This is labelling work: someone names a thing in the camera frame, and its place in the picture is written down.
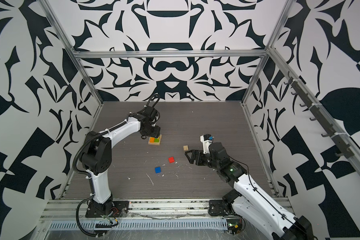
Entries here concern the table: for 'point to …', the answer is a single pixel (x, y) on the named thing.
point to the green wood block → (156, 140)
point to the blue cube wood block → (157, 170)
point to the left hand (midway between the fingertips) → (155, 130)
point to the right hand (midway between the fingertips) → (191, 153)
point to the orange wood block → (151, 139)
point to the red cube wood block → (171, 159)
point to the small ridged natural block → (185, 147)
